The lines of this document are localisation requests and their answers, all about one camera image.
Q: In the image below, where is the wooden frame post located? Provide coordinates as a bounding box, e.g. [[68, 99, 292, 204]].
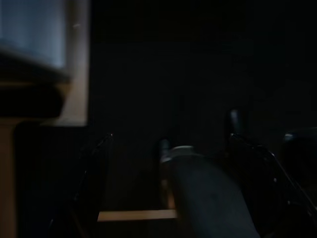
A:
[[47, 0, 90, 127]]

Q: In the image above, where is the wooden slat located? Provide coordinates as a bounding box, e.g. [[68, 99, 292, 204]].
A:
[[97, 209, 178, 222]]

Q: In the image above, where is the pale grey panel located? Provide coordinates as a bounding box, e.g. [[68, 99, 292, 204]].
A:
[[0, 0, 67, 71]]

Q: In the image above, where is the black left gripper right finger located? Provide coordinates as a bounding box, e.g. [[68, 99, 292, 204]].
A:
[[228, 132, 317, 238]]

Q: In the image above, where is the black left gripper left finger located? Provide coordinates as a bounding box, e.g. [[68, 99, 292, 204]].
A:
[[47, 133, 114, 238]]

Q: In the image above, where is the black rounded cushion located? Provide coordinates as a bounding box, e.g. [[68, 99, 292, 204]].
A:
[[0, 84, 66, 119]]

